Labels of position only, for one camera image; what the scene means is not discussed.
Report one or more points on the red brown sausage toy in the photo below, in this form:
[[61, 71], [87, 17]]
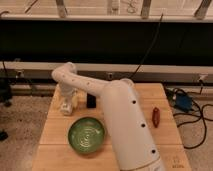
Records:
[[156, 117]]

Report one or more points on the black rectangular block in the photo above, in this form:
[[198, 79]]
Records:
[[91, 101]]

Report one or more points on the blue power adapter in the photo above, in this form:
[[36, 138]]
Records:
[[183, 102]]

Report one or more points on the green ceramic bowl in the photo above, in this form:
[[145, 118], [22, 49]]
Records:
[[86, 135]]

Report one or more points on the white plastic bottle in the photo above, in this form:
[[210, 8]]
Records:
[[67, 111]]

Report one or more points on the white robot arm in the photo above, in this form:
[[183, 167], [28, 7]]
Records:
[[131, 139]]

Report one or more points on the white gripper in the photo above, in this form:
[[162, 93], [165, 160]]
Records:
[[71, 101]]

